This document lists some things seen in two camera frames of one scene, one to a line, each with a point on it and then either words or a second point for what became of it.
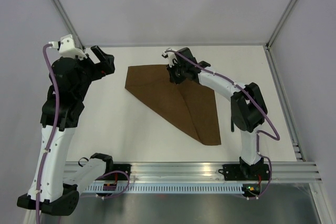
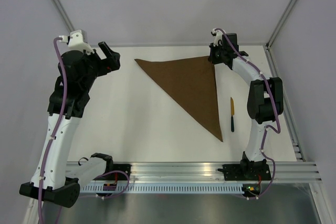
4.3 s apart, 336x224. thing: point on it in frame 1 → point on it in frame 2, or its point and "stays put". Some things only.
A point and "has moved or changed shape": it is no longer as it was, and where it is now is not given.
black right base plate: (242, 172) stays put
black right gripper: (173, 78) → (211, 58)
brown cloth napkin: (189, 104) has moved or changed shape
